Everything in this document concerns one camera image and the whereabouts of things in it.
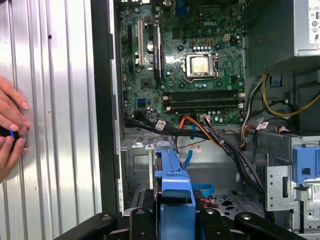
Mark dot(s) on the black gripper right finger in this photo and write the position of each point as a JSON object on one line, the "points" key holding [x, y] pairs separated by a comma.
{"points": [[215, 225]]}

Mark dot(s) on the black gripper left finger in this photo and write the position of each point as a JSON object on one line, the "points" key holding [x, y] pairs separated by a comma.
{"points": [[140, 225]]}

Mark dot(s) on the hard disk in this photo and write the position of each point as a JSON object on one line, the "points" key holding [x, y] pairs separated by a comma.
{"points": [[175, 180]]}

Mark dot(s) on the metal disk bay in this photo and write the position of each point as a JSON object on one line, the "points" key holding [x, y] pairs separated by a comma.
{"points": [[140, 160]]}

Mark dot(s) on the person's right hand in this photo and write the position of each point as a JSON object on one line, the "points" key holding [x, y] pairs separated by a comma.
{"points": [[8, 157]]}

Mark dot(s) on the person's left hand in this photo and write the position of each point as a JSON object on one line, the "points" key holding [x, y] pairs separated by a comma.
{"points": [[10, 110]]}

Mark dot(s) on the metal optical drive cage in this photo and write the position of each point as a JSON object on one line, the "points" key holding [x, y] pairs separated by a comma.
{"points": [[277, 190]]}

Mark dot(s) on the blue plastic drive latch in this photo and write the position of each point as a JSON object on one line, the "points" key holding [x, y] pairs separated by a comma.
{"points": [[300, 160]]}

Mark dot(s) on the blue SATA port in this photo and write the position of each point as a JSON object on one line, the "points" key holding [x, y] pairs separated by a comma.
{"points": [[141, 101]]}

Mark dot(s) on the black open PC case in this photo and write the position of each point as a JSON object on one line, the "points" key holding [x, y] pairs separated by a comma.
{"points": [[102, 100]]}

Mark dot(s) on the black RAM slot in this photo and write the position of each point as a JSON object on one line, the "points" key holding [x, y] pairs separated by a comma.
{"points": [[200, 95]]}

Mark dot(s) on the green motherboard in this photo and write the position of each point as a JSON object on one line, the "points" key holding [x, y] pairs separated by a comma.
{"points": [[220, 75]]}

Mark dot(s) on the black CPU socket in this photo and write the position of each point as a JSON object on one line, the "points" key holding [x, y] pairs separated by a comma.
{"points": [[216, 65]]}

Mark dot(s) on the silver CPU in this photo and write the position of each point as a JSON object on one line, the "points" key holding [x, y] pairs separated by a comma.
{"points": [[200, 65]]}

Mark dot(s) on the black expansion slot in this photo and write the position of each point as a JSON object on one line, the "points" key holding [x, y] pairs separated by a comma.
{"points": [[130, 47]]}

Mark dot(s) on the silver coin battery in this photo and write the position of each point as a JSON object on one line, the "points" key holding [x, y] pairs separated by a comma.
{"points": [[150, 46]]}

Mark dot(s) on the white expansion slot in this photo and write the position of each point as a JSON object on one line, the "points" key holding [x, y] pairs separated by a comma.
{"points": [[140, 42]]}

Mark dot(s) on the grey power supply unit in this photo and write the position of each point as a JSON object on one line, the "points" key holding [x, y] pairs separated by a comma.
{"points": [[275, 37]]}

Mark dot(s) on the blue VGA port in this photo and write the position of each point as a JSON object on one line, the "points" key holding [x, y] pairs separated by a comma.
{"points": [[180, 7]]}

